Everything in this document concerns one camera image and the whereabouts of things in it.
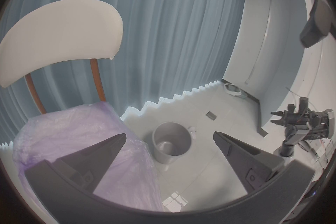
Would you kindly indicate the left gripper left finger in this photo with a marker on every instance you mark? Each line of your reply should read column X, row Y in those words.
column 91, row 162

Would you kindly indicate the white cushioned wooden chair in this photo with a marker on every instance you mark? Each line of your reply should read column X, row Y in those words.
column 60, row 31

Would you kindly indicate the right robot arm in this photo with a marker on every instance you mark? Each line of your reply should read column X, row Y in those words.
column 319, row 125

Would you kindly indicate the white oval object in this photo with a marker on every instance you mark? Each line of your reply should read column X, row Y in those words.
column 232, row 89

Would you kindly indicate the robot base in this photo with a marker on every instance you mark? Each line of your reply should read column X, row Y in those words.
column 322, row 152

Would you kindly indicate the grey trash bin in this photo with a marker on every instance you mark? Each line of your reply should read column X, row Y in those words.
column 168, row 157

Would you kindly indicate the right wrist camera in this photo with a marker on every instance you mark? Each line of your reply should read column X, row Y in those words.
column 303, row 104

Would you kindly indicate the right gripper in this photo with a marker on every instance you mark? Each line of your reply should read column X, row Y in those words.
column 294, row 120

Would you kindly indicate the blue-grey curtain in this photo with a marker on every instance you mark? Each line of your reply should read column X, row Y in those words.
column 170, row 20

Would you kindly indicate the white wardrobe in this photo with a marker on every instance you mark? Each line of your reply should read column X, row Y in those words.
column 252, row 34

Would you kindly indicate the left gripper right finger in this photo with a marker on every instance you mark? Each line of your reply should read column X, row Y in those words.
column 244, row 162

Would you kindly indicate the purple plastic bag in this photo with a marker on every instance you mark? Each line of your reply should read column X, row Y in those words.
column 78, row 125

